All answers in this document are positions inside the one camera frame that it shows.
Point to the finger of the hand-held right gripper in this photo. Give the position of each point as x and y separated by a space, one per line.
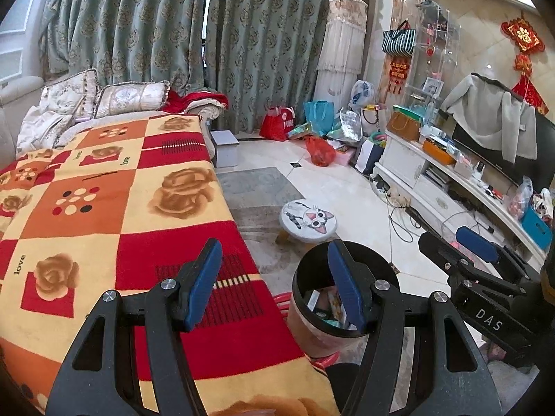
442 253
477 242

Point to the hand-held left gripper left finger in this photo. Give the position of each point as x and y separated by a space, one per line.
203 286

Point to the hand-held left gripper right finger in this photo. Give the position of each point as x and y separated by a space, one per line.
347 286

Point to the black-rimmed trash bin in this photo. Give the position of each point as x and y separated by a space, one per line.
303 325

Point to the teal tissue packet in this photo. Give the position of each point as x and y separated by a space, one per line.
334 323

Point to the blue storage bin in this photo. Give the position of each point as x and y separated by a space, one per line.
535 225

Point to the clear plastic bag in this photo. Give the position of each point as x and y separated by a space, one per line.
520 199

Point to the white power strip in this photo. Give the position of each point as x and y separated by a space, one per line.
396 197

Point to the cat print stool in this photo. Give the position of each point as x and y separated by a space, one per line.
308 221

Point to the white television cabinet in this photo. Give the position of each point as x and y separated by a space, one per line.
412 169

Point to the black television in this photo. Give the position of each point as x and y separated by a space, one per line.
477 147

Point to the orange box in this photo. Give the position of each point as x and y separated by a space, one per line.
438 149

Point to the grey floor mat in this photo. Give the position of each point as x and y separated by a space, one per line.
256 186

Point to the black white shopping bag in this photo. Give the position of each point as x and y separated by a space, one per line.
366 156

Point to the grey white jacket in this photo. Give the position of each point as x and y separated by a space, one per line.
494 112

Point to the brown handbag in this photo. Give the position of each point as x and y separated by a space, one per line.
405 123

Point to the full red plastic bag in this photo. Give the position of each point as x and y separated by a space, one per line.
321 151

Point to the grey storage box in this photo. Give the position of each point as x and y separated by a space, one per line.
225 149

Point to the rose printed checkered blanket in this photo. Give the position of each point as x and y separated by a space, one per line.
86 208

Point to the teal flat box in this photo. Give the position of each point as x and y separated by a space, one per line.
409 110

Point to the white tote bag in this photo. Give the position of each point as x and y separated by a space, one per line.
373 117

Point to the silver foil bag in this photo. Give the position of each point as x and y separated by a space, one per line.
349 123

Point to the blue gift bag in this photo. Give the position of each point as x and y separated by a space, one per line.
318 115

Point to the red gift bag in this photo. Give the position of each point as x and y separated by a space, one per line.
277 123

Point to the white blue plastic bag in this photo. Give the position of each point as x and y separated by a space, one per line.
362 93

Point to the folded red blanket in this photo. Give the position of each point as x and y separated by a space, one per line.
195 99

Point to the small red hanging ornament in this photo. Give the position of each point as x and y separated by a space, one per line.
398 71

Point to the large red knot ornament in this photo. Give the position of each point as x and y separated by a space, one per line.
524 56

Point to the clear acrylic display shelf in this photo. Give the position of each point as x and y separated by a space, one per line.
433 47

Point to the white gold-trimmed pillow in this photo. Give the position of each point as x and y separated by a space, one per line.
130 95

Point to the striped tote bag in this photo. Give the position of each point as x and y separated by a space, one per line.
398 41

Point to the white quilt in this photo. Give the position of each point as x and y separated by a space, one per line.
41 128

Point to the lace-covered standing air conditioner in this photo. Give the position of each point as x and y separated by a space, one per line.
342 43

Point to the white embroidered pillow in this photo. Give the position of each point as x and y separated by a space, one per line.
69 95

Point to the small white camera device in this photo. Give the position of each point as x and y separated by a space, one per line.
479 171

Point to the picture frame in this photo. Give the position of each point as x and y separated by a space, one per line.
432 86

